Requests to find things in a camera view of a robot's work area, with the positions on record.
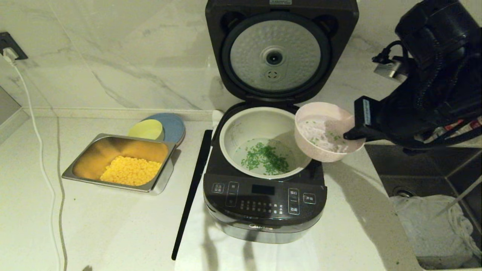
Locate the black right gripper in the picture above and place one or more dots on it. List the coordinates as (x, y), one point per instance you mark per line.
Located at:
(371, 116)

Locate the pink bowl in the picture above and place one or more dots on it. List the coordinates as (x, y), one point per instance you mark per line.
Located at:
(316, 150)

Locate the black rice cooker lid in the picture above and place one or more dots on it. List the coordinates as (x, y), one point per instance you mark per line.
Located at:
(286, 45)

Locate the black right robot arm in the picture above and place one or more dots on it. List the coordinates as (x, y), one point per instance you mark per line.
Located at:
(437, 56)

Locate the white inner pot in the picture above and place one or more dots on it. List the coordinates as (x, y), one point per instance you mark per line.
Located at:
(244, 128)

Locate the black rice cooker base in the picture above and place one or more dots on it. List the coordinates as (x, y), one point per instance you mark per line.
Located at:
(263, 226)

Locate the metal sink drain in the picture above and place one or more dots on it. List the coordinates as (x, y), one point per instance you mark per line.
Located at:
(403, 192)

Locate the orange bottle with red label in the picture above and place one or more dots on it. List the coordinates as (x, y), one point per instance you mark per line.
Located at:
(448, 130)

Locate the clear bottle with red label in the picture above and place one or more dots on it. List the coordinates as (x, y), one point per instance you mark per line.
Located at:
(469, 126)

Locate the grey white dish cloth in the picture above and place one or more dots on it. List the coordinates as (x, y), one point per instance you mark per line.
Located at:
(425, 226)

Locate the long black flat strip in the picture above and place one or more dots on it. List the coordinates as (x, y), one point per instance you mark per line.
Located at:
(192, 192)

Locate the blue plate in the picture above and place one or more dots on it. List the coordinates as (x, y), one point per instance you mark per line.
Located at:
(175, 127)

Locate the pale yellow plate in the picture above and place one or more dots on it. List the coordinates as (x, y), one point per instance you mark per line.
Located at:
(146, 130)

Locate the yellow corn kernels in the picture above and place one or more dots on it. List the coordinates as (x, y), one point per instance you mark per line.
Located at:
(130, 171)

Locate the stainless steel food pan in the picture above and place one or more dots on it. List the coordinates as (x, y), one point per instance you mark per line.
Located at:
(95, 150)

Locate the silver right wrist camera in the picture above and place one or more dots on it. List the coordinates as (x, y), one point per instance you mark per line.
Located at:
(391, 69)

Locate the white wall plug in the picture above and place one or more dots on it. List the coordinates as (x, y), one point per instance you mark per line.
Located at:
(9, 55)

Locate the black wall socket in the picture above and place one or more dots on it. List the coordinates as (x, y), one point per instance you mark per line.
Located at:
(6, 39)

